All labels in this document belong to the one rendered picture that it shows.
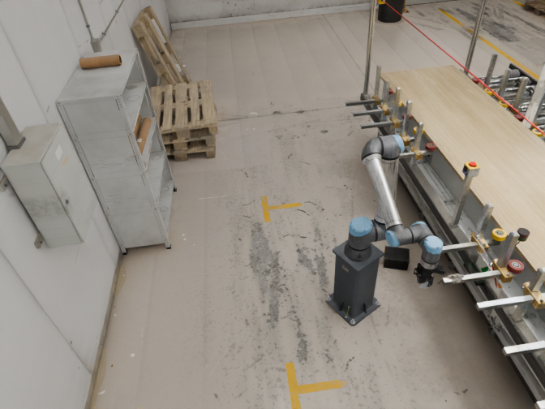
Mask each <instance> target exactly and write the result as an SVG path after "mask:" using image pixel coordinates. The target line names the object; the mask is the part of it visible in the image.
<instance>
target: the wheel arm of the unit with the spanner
mask: <svg viewBox="0 0 545 409"><path fill-rule="evenodd" d="M500 275H501V273H500V271H499V270H495V271H490V272H484V273H473V274H468V275H464V278H463V280H462V281H460V282H458V283H463V282H474V281H479V280H485V279H491V278H499V277H500ZM442 283H443V285H444V286H447V285H452V284H458V283H453V282H452V279H449V278H443V279H442Z"/></svg>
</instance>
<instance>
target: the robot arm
mask: <svg viewBox="0 0 545 409"><path fill-rule="evenodd" d="M403 152H404V144H403V141H402V138H401V137H400V136H399V135H390V136H381V137H375V138H372V139H370V140H369V141H368V142H367V143H366V144H365V145H364V147H363V150H362V153H361V160H362V163H363V164H364V165H366V167H367V171H368V174H369V176H370V179H371V183H372V186H373V188H374V191H375V195H376V198H377V200H378V211H377V213H376V214H375V216H374V219H373V220H370V219H369V218H367V217H356V218H354V219H353V220H352V221H351V222H350V226H349V236H348V242H347V244H346V245H345V255H346V256H347V257H348V258H349V259H351V260H353V261H357V262H361V261H365V260H368V259H369V258H370V257H371V254H372V248H371V245H370V243H373V242H378V241H382V240H387V243H388V245H389V246H391V247H399V246H402V245H407V244H412V243H418V244H419V246H420V247H421V249H422V250H423V252H422V255H421V259H420V263H418V266H417V268H415V269H414V274H416V276H417V281H416V282H417V283H418V284H419V283H422V285H420V286H419V288H423V289H427V288H428V287H429V286H431V285H432V283H433V279H434V275H433V273H439V274H445V272H446V271H445V269H444V267H443V266H441V265H438V262H439V259H440V254H441V252H442V250H443V242H442V240H441V239H440V238H438V237H436V236H434V235H433V234H432V232H431V231H430V229H429V227H428V226H427V225H426V224H425V223H424V222H416V223H414V224H412V225H411V227H407V228H404V226H403V224H402V223H401V219H400V216H399V213H398V211H397V207H396V194H397V173H398V162H399V157H400V153H403ZM415 270H416V273H415Z"/></svg>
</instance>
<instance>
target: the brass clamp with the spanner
mask: <svg viewBox="0 0 545 409"><path fill-rule="evenodd" d="M497 261H498V260H494V261H493V262H492V263H493V264H494V266H493V268H494V271H495V270H499V271H500V273H501V275H500V277H499V279H500V280H501V281H502V283H506V282H511V281H512V279H513V275H512V274H511V273H510V271H509V270H508V269H507V267H506V266H505V267H501V268H500V267H499V266H498V264H497V263H496V262H497ZM506 273H510V276H509V277H508V276H506Z"/></svg>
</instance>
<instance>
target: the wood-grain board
mask: <svg viewBox="0 0 545 409"><path fill-rule="evenodd" d="M380 78H381V79H382V80H383V81H384V83H385V80H389V81H390V87H389V88H391V89H392V90H393V95H394V96H395V91H396V87H400V88H401V95H400V101H402V103H401V105H402V106H403V107H404V108H405V109H406V102H407V101H408V100H411V101H412V102H413V103H412V108H411V114H412V119H413V120H414V121H415V122H416V124H417V125H418V122H423V123H424V125H423V133H424V134H425V135H426V137H427V138H428V139H429V140H430V141H431V142H432V143H435V144H436V149H437V151H438V152H439V153H440V155H441V156H442V157H443V158H444V160H445V161H446V162H447V163H448V164H449V166H450V167H451V168H452V169H453V171H454V172H455V174H456V175H457V176H458V178H459V179H460V180H461V181H462V182H463V180H464V178H465V175H464V174H463V172H462V169H463V166H464V164H465V162H470V161H476V163H477V164H478V165H479V166H480V167H481V168H480V170H479V173H478V176H477V177H473V179H472V182H471V185H470V189H469V191H470V193H471V194H472V195H473V197H474V198H475V199H476V200H477V201H478V202H479V204H480V205H481V206H482V208H483V209H484V206H485V204H488V203H492V204H493V206H494V209H493V211H492V213H491V219H492V221H493V222H494V223H495V224H496V225H497V227H498V228H499V229H502V230H504V231H505V232H506V233H507V236H506V239H507V238H508V236H509V233H510V232H512V231H517V229H518V228H526V229H527V230H528V231H529V232H530V235H529V237H528V239H527V240H526V241H525V242H520V243H519V244H518V245H516V246H515V247H514V248H515V250H516V251H517V252H518V254H519V255H520V256H521V258H522V259H523V260H524V261H525V262H526V263H527V265H528V266H529V267H530V269H531V270H532V271H533V273H535V272H536V271H537V269H538V268H542V267H545V143H544V142H543V141H542V140H541V139H540V138H538V137H537V136H536V135H535V134H534V133H533V132H532V131H531V130H530V129H528V128H527V127H526V126H524V125H523V124H522V123H521V122H520V121H519V120H518V119H516V118H515V117H514V116H513V115H511V114H510V113H509V112H508V111H507V110H506V109H505V108H504V107H503V106H502V105H500V104H499V103H498V102H497V101H495V100H494V99H493V98H492V97H490V96H489V95H488V94H487V93H486V92H484V91H483V90H482V89H481V88H480V87H479V86H478V85H477V84H476V83H474V82H473V81H472V80H471V79H470V78H468V77H467V76H466V75H465V74H464V73H462V72H461V71H460V70H459V69H458V68H456V67H455V66H454V65H447V66H440V67H427V68H419V69H413V70H406V71H393V72H385V73H381V76H380Z"/></svg>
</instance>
